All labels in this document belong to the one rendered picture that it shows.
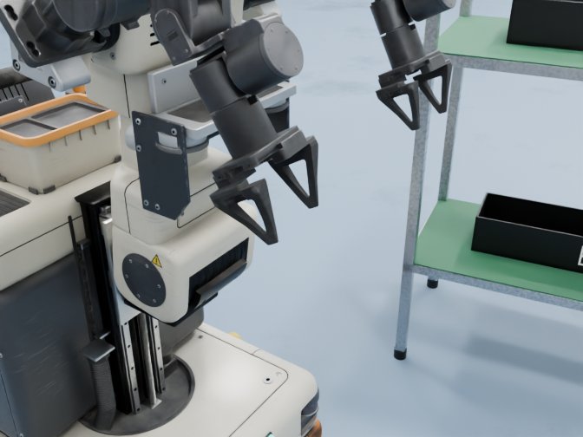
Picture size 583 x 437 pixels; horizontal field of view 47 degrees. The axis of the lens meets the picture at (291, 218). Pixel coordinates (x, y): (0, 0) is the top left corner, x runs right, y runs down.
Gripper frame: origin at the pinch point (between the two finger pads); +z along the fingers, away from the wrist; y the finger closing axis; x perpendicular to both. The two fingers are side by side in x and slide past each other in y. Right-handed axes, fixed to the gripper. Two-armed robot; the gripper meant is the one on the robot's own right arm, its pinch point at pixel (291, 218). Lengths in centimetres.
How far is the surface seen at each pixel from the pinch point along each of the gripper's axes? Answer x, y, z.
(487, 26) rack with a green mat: 13, 130, 0
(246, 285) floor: 119, 107, 48
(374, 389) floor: 67, 80, 78
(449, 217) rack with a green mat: 46, 129, 50
